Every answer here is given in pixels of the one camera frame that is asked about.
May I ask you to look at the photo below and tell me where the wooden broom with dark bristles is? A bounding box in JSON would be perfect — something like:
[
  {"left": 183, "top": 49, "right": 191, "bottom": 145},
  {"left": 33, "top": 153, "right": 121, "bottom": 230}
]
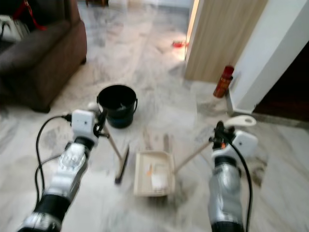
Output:
[{"left": 104, "top": 129, "right": 131, "bottom": 186}]

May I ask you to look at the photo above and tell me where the beige dustpan with wooden handle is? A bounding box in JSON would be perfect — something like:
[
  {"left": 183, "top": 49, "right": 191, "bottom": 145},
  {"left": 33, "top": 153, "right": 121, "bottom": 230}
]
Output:
[{"left": 133, "top": 141, "right": 217, "bottom": 198}]

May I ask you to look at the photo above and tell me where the black plastic bucket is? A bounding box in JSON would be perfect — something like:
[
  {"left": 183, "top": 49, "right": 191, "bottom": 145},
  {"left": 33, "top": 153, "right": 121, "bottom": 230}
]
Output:
[{"left": 97, "top": 84, "right": 139, "bottom": 129}]

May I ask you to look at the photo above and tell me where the red spray bottle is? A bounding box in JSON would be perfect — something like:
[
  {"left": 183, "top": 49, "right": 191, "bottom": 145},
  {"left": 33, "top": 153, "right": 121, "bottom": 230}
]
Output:
[{"left": 213, "top": 65, "right": 235, "bottom": 99}]

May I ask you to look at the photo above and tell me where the white paper scrap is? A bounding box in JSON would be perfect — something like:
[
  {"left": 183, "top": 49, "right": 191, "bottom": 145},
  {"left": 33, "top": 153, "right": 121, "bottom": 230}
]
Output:
[{"left": 149, "top": 162, "right": 170, "bottom": 191}]

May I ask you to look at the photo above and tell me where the brown sofa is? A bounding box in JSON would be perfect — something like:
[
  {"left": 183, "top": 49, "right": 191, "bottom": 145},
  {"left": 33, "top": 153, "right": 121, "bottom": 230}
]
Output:
[{"left": 0, "top": 0, "right": 88, "bottom": 113}]

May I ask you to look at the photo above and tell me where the light wooden door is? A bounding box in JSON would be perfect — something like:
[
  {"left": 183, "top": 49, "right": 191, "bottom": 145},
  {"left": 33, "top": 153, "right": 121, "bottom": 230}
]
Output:
[{"left": 184, "top": 0, "right": 269, "bottom": 83}]

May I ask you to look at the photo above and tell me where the small red object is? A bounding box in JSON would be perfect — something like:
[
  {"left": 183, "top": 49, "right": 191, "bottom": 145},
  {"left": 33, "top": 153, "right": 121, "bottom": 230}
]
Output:
[{"left": 171, "top": 41, "right": 189, "bottom": 49}]

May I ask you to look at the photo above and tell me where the red ribbon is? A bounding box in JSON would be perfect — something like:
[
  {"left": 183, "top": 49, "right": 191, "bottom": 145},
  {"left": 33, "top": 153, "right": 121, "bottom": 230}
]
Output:
[{"left": 12, "top": 0, "right": 48, "bottom": 32}]

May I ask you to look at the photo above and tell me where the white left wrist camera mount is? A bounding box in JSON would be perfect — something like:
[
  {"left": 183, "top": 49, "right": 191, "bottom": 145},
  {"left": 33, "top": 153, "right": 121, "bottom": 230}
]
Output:
[{"left": 71, "top": 101, "right": 103, "bottom": 139}]

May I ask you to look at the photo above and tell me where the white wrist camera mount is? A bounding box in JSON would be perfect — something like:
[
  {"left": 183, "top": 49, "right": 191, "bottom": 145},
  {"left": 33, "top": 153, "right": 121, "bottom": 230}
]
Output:
[
  {"left": 221, "top": 115, "right": 259, "bottom": 159},
  {"left": 71, "top": 101, "right": 103, "bottom": 139}
]

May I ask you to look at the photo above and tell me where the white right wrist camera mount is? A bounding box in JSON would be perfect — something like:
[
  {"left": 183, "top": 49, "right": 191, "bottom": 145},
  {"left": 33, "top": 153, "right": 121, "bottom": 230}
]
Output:
[{"left": 221, "top": 115, "right": 259, "bottom": 159}]

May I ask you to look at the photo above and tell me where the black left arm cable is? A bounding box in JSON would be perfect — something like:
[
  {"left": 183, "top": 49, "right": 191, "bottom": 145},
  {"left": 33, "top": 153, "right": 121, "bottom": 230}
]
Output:
[{"left": 34, "top": 114, "right": 74, "bottom": 200}]

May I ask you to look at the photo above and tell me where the white appliance with black cord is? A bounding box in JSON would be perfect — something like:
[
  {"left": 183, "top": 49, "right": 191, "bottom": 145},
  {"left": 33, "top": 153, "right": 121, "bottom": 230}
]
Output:
[{"left": 0, "top": 14, "right": 30, "bottom": 44}]

